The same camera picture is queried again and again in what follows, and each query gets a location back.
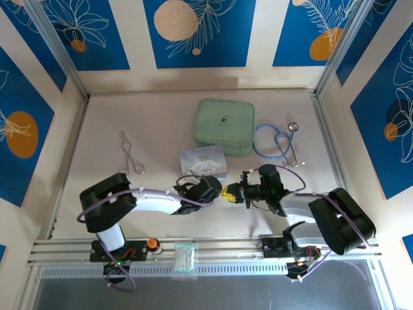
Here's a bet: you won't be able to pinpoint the cartoon print tin box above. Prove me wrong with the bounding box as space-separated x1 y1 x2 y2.
179 145 228 181

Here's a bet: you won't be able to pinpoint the mint green zippered fabric case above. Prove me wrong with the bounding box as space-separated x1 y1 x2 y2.
193 98 256 156

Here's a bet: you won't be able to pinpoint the blue stethoscope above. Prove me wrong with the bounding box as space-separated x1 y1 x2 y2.
252 121 306 168

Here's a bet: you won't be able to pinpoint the clear plastic zip bag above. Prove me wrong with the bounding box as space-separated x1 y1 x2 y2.
174 243 199 280

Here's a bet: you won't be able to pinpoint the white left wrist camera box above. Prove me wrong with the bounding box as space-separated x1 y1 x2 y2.
176 176 201 189

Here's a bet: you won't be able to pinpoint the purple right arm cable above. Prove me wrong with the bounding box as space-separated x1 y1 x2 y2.
273 164 372 249

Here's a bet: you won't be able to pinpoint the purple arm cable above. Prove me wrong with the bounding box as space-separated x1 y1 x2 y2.
76 176 216 224
273 164 372 249

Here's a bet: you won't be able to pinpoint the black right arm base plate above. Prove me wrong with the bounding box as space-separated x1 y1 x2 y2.
261 237 323 260

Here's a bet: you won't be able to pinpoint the aluminium frame rail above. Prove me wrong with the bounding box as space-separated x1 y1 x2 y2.
27 238 385 280

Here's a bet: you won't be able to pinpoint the metal wire tongs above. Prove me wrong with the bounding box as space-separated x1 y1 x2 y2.
119 130 146 176

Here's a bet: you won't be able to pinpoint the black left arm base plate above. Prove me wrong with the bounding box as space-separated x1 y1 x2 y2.
89 238 151 263

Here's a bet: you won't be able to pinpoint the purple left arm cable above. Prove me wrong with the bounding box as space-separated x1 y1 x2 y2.
76 176 216 224

